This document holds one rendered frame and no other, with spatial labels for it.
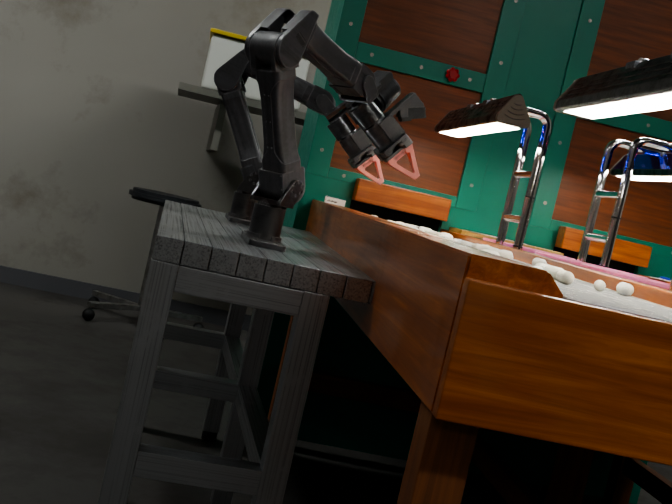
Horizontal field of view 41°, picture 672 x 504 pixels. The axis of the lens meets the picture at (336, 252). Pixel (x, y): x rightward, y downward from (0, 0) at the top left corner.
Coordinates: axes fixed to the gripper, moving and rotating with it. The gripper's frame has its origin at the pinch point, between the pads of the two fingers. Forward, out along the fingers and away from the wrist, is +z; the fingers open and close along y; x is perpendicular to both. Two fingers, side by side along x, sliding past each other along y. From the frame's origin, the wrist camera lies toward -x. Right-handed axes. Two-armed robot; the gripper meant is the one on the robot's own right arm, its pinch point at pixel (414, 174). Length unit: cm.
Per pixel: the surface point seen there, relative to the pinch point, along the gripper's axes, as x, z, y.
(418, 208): -6, 26, 79
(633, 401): 11, 14, -98
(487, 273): 14, -7, -95
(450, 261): 16, -9, -87
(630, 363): 9, 10, -98
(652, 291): -10, 27, -58
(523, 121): -28.2, 8.8, 8.1
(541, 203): -38, 53, 83
